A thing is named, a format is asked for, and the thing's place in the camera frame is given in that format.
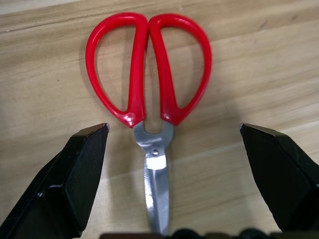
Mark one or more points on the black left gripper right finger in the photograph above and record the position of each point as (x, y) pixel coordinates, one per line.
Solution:
(281, 174)

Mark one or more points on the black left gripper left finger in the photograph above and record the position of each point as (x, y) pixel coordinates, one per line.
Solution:
(62, 184)

